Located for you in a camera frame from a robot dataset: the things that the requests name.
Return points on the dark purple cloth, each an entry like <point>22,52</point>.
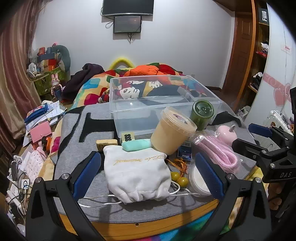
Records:
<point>78,81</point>

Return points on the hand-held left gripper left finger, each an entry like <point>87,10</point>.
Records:
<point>86,173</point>

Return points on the blue pencil case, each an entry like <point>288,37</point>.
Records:
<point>35,113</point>

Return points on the grey-green neck pillow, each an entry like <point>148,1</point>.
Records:
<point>66,55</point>

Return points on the wooden door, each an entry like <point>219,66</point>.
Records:
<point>240,46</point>

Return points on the pink apple-shaped box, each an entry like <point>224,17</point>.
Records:
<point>225,135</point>

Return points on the pink wallet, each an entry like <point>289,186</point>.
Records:
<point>40,132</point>

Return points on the small blue box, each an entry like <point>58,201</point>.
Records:
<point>185,154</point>

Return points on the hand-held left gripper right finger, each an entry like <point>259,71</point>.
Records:
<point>209,173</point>

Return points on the white round container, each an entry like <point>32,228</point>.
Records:
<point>198,183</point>

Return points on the grey and black blanket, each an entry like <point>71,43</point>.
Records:
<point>69,143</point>

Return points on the clear plastic storage bin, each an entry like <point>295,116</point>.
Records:
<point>138,115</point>

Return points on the white panel with pink hearts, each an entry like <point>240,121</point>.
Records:
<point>277,69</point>

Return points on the dark green glass jar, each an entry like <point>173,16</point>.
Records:
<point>202,111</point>

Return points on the mint green case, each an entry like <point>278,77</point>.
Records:
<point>136,145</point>

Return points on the pink curtain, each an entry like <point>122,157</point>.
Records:
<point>13,81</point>

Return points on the person's right hand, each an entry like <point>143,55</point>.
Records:
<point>275,190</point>

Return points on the colourful patchwork quilt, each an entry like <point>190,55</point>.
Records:
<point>92,85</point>

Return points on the pile of papers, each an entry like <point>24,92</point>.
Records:
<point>54,111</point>

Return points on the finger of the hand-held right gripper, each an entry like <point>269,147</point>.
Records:
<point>260,130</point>
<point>245,146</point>

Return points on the beige lidded plastic tub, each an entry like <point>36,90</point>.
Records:
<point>168,134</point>

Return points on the black wall television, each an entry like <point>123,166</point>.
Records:
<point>128,7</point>

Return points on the orange cushion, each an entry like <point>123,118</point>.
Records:
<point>143,69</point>

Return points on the wooden wardrobe shelf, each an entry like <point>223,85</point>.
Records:
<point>260,58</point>

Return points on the mahjong tile with black dots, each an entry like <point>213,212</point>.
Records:
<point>128,137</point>

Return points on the white sticker sheet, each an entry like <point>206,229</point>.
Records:
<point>31,164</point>

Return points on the white suitcase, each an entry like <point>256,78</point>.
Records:
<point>277,122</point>

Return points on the beige mahjong tile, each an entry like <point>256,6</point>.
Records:
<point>106,144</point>

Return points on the pink rabbit toy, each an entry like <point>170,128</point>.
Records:
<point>56,85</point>

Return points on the pile of colourful boxes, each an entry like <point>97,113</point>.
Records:
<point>46,58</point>

